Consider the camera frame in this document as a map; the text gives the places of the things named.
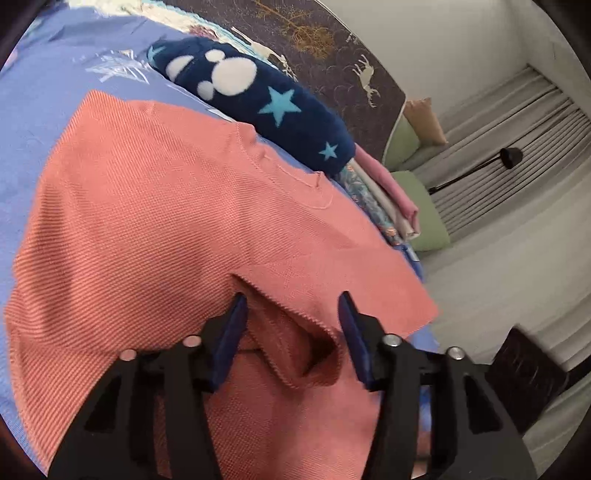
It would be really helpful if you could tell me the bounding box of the grey curtain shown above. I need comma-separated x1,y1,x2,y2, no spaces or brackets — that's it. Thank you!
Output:
411,65,591,241

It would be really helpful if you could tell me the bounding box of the small green pillow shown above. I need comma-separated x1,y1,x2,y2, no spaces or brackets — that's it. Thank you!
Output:
383,115,421,171

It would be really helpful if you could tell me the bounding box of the navy star print fleece blanket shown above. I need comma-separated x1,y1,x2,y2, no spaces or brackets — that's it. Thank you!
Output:
147,37,356,176

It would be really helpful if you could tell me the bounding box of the tan pillow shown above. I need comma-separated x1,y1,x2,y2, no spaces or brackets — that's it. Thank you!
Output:
404,97,448,146

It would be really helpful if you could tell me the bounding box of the large green pillow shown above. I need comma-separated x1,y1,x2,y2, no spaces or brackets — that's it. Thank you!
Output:
392,171,451,252

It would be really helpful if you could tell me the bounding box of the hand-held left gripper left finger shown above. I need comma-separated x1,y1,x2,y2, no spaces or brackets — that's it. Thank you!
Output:
48,294,247,480

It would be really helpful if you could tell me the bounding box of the blue herringbone blanket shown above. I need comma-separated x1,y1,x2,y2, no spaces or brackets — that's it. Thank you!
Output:
0,9,439,462

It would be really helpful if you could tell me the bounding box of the dark brown stool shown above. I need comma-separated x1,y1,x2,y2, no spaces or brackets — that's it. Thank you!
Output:
485,327,571,435

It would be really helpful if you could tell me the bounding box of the black floor lamp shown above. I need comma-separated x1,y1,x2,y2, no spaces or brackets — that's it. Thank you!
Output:
427,148,523,195

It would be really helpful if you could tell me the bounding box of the blue floral folded cloth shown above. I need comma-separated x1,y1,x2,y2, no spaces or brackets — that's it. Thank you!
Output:
337,164,407,250

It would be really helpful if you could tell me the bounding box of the pale grey folded cloth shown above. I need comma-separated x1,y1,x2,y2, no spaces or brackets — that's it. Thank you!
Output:
365,175,422,241

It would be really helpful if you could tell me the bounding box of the salmon knit sweater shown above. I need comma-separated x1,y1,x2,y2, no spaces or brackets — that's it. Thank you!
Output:
4,90,439,480

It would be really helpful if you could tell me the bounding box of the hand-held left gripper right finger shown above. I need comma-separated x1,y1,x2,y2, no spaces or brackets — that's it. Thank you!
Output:
337,291,539,480

